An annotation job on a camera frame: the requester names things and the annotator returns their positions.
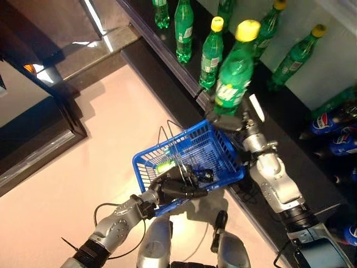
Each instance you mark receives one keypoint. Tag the black zip tie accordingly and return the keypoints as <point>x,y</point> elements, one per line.
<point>71,244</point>

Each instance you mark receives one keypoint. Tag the silver right robot leg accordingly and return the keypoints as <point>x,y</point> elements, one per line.
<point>232,251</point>

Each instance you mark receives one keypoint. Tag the white plastic tab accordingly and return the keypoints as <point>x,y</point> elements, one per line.
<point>256,107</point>

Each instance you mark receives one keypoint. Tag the silver left robot leg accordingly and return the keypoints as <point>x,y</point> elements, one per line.
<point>154,248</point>

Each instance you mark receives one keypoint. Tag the small orange object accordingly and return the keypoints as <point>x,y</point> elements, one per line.
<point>29,68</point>

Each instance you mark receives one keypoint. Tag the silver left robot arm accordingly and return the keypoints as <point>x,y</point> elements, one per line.
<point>117,226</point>

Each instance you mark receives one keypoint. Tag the green bottle inside basket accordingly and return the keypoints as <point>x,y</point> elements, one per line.
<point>164,168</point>

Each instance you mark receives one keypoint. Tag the silver robot leg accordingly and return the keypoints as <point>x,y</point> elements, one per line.
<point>232,251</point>
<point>154,248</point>

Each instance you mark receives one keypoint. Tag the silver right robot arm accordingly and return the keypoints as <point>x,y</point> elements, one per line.
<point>273,173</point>

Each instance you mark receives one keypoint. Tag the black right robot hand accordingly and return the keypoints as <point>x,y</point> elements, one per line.
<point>227,123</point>

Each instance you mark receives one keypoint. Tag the black shelf base deck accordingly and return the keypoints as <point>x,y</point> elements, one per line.
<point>156,92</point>

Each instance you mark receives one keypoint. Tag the Pepsi cola bottle blue label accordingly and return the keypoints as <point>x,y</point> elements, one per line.
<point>206,175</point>
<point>354,176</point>
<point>320,124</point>
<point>350,129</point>
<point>343,146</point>
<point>351,233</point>

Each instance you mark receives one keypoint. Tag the dark glossy counter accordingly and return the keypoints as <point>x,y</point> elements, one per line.
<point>33,145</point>

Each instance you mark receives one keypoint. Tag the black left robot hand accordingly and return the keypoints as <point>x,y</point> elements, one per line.
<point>173,184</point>

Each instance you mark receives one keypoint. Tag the blue plastic shopping basket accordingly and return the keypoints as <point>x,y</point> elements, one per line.
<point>231,179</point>

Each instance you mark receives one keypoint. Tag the chrome pole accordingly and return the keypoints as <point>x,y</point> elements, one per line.
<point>96,22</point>

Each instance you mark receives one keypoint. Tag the green Sprite bottle yellow cap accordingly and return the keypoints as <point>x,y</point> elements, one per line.
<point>161,16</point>
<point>226,11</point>
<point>234,75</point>
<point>184,33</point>
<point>267,30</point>
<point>334,100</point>
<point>210,56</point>
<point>295,58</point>

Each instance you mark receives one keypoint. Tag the dark shelf board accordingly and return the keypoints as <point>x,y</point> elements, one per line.
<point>290,134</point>
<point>145,11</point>

